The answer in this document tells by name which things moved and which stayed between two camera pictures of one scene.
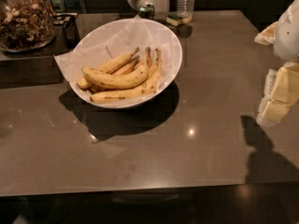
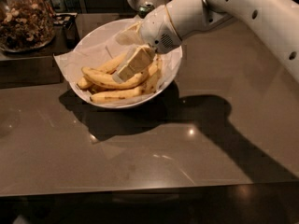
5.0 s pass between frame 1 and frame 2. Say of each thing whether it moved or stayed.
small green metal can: stayed
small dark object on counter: stayed
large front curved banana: stayed
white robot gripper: moved
